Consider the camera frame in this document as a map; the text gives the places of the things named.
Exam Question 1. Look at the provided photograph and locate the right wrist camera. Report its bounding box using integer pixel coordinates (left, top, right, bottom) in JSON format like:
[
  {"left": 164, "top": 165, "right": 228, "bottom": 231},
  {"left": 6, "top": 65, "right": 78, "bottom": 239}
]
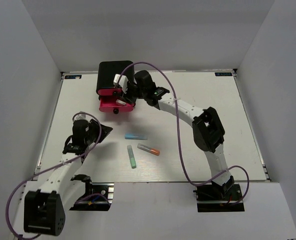
[{"left": 113, "top": 74, "right": 128, "bottom": 93}]

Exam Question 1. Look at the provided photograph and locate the green highlighter pen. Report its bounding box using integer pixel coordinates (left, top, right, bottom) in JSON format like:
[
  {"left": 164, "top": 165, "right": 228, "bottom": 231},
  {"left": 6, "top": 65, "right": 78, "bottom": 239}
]
[{"left": 127, "top": 145, "right": 136, "bottom": 169}]

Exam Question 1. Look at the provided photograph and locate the pink top drawer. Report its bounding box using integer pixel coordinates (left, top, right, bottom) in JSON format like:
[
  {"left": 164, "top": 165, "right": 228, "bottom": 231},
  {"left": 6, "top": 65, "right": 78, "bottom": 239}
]
[{"left": 97, "top": 87, "right": 122, "bottom": 97}]

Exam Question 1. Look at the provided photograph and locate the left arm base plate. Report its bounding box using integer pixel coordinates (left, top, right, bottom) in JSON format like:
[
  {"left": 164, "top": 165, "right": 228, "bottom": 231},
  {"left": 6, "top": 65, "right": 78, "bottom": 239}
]
[{"left": 69, "top": 182, "right": 114, "bottom": 212}]

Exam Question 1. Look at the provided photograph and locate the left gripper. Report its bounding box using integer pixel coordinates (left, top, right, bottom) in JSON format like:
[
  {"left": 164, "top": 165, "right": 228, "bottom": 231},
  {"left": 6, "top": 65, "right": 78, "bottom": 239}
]
[{"left": 85, "top": 118, "right": 113, "bottom": 145}]

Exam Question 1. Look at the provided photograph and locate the blue highlighter pen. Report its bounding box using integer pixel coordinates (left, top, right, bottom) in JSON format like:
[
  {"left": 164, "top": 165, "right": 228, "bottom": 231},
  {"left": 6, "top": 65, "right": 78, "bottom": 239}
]
[{"left": 124, "top": 133, "right": 148, "bottom": 140}]

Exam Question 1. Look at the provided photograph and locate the left blue table label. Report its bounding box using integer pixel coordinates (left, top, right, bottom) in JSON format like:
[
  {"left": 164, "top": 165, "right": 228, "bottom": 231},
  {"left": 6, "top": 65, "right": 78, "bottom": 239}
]
[{"left": 64, "top": 74, "right": 82, "bottom": 80}]

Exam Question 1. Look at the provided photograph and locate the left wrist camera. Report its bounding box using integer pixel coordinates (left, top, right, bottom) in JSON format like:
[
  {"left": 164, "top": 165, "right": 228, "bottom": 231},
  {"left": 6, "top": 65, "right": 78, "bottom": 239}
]
[{"left": 72, "top": 111, "right": 89, "bottom": 123}]

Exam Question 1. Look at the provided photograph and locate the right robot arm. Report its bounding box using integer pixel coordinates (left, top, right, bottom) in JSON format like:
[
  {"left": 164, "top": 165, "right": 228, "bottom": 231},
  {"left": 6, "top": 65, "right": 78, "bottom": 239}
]
[{"left": 113, "top": 70, "right": 234, "bottom": 200}]

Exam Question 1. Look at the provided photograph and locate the black drawer cabinet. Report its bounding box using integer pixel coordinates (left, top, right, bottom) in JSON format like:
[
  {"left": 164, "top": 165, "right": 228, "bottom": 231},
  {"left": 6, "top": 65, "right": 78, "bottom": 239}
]
[{"left": 95, "top": 60, "right": 136, "bottom": 97}]

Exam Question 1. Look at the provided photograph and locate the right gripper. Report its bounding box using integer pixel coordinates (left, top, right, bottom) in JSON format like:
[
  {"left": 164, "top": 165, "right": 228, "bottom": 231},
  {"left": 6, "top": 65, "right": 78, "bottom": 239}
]
[{"left": 119, "top": 81, "right": 148, "bottom": 105}]

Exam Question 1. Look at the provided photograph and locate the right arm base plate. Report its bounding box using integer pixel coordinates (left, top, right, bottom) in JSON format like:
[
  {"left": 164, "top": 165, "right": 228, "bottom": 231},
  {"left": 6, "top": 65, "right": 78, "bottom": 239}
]
[{"left": 193, "top": 184, "right": 245, "bottom": 213}]

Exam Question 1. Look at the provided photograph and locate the blue table label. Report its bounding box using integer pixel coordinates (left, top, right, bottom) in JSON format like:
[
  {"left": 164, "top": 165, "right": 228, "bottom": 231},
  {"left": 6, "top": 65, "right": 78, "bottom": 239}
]
[
  {"left": 64, "top": 74, "right": 82, "bottom": 80},
  {"left": 215, "top": 72, "right": 233, "bottom": 77}
]

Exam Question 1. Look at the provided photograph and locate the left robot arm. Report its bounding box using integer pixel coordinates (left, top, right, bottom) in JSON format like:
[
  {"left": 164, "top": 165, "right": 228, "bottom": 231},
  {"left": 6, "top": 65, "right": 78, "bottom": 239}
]
[{"left": 23, "top": 118, "right": 113, "bottom": 236}]

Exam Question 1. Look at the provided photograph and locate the pink drawer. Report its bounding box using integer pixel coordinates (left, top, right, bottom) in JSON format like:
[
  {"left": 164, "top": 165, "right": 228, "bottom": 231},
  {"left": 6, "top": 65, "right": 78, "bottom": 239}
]
[
  {"left": 99, "top": 96, "right": 134, "bottom": 114},
  {"left": 97, "top": 87, "right": 122, "bottom": 97}
]

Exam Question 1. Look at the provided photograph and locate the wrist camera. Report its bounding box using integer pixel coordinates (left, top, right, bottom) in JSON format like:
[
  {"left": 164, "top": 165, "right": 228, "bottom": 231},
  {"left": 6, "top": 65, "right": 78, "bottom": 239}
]
[
  {"left": 113, "top": 74, "right": 128, "bottom": 93},
  {"left": 72, "top": 111, "right": 89, "bottom": 123}
]

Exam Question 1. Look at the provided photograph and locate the orange capped clear highlighter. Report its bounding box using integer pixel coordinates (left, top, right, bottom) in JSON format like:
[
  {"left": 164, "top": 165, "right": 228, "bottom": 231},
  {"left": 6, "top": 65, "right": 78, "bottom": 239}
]
[{"left": 137, "top": 143, "right": 160, "bottom": 156}]

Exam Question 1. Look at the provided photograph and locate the right blue table label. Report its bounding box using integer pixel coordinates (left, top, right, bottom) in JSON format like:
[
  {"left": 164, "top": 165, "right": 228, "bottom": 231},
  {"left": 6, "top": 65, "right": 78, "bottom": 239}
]
[{"left": 215, "top": 72, "right": 233, "bottom": 77}]

